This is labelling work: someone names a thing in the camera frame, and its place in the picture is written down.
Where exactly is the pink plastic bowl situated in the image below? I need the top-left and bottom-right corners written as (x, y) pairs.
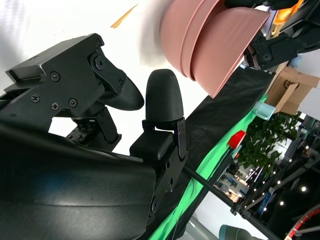
top-left (191, 6), bottom-right (271, 99)
top-left (159, 0), bottom-right (206, 76)
top-left (180, 0), bottom-right (225, 82)

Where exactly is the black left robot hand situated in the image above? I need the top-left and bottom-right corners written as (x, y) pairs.
top-left (223, 0), bottom-right (320, 71)

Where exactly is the green leafy plant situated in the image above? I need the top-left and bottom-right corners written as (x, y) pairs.
top-left (237, 112), bottom-right (303, 176)

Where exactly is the green cloth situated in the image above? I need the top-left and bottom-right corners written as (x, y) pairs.
top-left (147, 94), bottom-right (267, 240)

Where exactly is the orange sliver scrap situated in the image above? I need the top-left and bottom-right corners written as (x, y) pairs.
top-left (110, 3), bottom-right (140, 29)

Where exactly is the black backdrop cloth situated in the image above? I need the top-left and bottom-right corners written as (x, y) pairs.
top-left (172, 67), bottom-right (273, 240)

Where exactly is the red cylindrical object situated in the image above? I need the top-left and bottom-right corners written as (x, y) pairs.
top-left (227, 129), bottom-right (248, 150)

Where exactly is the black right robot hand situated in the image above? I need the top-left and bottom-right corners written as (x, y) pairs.
top-left (0, 32), bottom-right (190, 240)

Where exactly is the pale teal cylinder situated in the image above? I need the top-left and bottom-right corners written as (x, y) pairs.
top-left (253, 99), bottom-right (276, 120)

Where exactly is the brown cardboard box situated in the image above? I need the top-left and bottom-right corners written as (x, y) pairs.
top-left (264, 66), bottom-right (320, 116)

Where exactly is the black backdrop pole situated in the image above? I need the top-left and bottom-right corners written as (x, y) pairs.
top-left (183, 164), bottom-right (283, 240)

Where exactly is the orange round object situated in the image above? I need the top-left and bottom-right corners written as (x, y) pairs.
top-left (273, 0), bottom-right (305, 25)

